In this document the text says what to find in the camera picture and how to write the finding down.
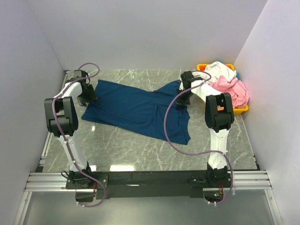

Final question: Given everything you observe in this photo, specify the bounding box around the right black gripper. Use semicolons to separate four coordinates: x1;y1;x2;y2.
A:
176;89;194;111

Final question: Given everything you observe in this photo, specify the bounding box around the dark blue t shirt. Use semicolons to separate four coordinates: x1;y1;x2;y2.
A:
82;80;190;145

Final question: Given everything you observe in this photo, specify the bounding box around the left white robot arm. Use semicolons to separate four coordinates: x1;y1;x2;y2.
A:
44;69;97;188

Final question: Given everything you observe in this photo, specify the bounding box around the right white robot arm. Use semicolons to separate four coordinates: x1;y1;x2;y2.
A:
176;71;234;170

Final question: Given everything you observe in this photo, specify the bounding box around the white t shirt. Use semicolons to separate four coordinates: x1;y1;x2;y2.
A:
192;61;237;84

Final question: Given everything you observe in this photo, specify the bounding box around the pink t shirt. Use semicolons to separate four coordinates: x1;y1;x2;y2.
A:
210;75;249;108

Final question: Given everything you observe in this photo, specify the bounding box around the yellow plastic bin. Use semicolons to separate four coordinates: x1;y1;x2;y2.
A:
196;63;249;115

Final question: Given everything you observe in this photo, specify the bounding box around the black base beam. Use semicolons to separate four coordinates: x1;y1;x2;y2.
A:
66;170;232;200

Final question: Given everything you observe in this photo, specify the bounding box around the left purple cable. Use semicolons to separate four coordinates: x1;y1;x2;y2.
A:
52;62;108;209

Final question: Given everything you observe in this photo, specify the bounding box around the purple cable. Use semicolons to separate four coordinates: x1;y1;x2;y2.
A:
52;62;108;209
163;69;234;206

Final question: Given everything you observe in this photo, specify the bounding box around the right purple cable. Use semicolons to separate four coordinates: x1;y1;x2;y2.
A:
163;69;234;206

